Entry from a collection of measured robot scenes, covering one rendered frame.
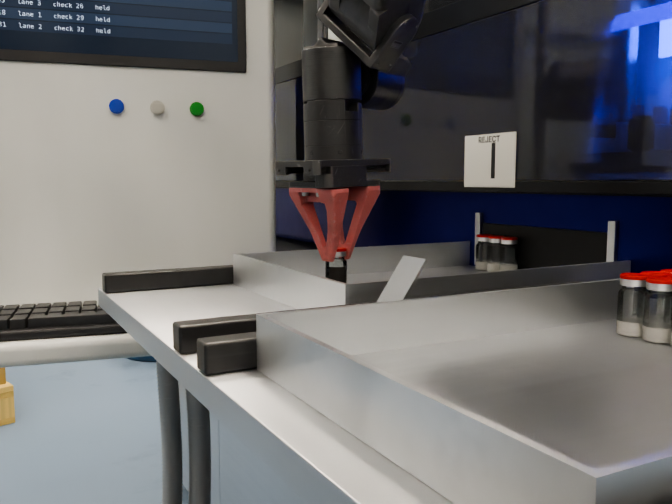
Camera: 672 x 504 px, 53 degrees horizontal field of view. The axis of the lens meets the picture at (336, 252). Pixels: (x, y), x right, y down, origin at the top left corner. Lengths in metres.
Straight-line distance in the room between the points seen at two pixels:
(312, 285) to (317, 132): 0.15
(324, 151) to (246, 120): 0.49
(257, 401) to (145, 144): 0.77
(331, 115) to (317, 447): 0.39
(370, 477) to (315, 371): 0.08
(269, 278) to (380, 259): 0.22
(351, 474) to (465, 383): 0.13
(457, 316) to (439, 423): 0.24
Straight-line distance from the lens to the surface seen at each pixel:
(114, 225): 1.09
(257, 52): 1.13
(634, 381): 0.43
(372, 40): 0.62
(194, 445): 1.29
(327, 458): 0.30
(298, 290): 0.61
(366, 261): 0.84
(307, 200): 0.66
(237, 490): 1.69
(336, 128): 0.64
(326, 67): 0.64
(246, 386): 0.40
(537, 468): 0.22
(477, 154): 0.80
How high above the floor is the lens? 1.00
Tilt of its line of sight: 6 degrees down
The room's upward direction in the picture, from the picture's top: straight up
